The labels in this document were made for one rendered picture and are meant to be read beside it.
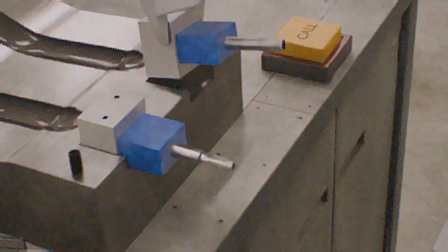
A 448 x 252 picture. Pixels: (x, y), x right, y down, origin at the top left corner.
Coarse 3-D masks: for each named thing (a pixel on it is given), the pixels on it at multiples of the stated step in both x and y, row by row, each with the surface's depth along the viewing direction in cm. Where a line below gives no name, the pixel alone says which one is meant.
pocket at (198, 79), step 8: (200, 64) 85; (192, 72) 86; (200, 72) 86; (208, 72) 85; (152, 80) 84; (160, 80) 85; (168, 80) 86; (176, 80) 87; (184, 80) 87; (192, 80) 87; (200, 80) 86; (208, 80) 85; (176, 88) 86; (184, 88) 86; (192, 88) 86; (200, 88) 84; (192, 96) 83
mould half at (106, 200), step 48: (0, 0) 94; (48, 0) 97; (0, 48) 89; (48, 96) 82; (96, 96) 81; (144, 96) 80; (240, 96) 92; (0, 144) 76; (48, 144) 75; (192, 144) 84; (0, 192) 76; (48, 192) 73; (96, 192) 70; (144, 192) 77; (48, 240) 76; (96, 240) 73
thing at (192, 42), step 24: (144, 24) 80; (192, 24) 81; (216, 24) 80; (144, 48) 81; (168, 48) 80; (192, 48) 79; (216, 48) 78; (240, 48) 78; (264, 48) 77; (168, 72) 81
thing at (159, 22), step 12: (144, 0) 76; (156, 0) 76; (168, 0) 76; (180, 0) 75; (192, 0) 75; (156, 12) 76; (168, 12) 76; (156, 24) 77; (168, 24) 79; (156, 36) 78; (168, 36) 79
